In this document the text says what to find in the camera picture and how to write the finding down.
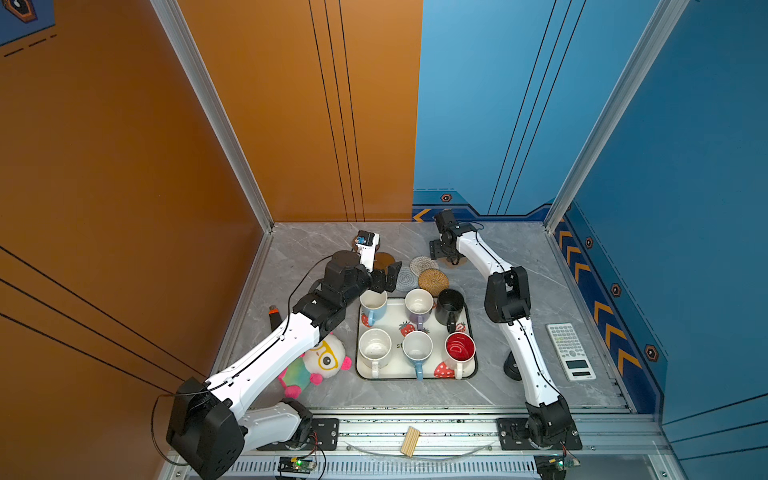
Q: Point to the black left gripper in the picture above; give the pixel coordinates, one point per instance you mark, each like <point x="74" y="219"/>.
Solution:
<point x="378" y="285"/>

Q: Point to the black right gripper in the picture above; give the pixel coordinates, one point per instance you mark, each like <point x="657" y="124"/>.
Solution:
<point x="435" y="252"/>

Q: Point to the dark brown glossy coaster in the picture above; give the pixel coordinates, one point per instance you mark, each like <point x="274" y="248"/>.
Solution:
<point x="383" y="262"/>

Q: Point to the tan rattan round coaster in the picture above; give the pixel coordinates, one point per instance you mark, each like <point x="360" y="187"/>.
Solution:
<point x="433" y="281"/>

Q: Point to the cork coaster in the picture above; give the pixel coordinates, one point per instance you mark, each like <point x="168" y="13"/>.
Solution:
<point x="454" y="263"/>

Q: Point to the blue woven round coaster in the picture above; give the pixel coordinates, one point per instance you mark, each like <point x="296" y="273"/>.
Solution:
<point x="406" y="280"/>

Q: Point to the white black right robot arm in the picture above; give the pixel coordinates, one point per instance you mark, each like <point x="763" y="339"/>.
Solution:
<point x="507" y="303"/>

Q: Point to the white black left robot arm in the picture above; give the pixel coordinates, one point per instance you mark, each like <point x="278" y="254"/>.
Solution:
<point x="211" y="423"/>

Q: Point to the light blue mug back left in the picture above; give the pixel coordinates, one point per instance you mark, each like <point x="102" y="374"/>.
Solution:
<point x="373" y="307"/>

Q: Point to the light blue mug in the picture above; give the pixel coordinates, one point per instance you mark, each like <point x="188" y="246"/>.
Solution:
<point x="417" y="346"/>
<point x="373" y="307"/>

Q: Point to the purple mug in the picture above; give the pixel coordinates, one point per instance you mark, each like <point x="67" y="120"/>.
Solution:
<point x="419" y="304"/>

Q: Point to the black mug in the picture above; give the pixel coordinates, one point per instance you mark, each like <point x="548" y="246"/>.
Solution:
<point x="449" y="306"/>

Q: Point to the white mug front left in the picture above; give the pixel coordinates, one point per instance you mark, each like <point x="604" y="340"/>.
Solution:
<point x="375" y="348"/>

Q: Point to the light blue mug front centre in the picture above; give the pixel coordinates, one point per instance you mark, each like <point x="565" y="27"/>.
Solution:
<point x="417" y="346"/>

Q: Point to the red inside white mug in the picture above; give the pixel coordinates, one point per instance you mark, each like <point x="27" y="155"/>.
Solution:
<point x="460" y="350"/>

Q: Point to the colourful plush toy with glasses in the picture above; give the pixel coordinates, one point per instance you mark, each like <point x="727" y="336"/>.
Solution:
<point x="316" y="365"/>

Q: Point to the black computer mouse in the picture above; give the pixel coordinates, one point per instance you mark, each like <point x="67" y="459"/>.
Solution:
<point x="511" y="368"/>

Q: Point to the small wooden block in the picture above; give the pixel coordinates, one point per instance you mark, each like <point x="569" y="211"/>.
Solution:
<point x="410" y="442"/>

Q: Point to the white calculator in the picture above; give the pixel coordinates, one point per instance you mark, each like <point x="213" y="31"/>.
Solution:
<point x="570" y="352"/>

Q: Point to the green circuit board left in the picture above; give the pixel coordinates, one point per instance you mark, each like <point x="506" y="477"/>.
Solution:
<point x="295" y="467"/>

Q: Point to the green circuit board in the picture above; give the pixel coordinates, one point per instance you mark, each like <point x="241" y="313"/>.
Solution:
<point x="555" y="468"/>
<point x="295" y="467"/>

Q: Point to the green circuit board right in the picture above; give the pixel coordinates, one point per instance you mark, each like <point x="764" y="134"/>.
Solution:
<point x="555" y="468"/>

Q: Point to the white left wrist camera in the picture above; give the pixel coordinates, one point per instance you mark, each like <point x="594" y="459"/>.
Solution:
<point x="366" y="244"/>

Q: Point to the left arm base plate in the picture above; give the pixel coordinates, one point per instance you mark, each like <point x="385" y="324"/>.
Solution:
<point x="323" y="430"/>

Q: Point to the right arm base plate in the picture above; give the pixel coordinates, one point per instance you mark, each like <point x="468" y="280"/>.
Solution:
<point x="518" y="433"/>

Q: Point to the aluminium corner post right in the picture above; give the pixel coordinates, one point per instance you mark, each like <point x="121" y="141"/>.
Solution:
<point x="655" y="35"/>

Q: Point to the aluminium corner post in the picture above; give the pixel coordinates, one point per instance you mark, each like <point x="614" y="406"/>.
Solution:
<point x="176" y="28"/>
<point x="655" y="35"/>

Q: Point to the aluminium corner post left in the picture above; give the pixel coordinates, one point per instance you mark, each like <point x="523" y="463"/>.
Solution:
<point x="176" y="28"/>

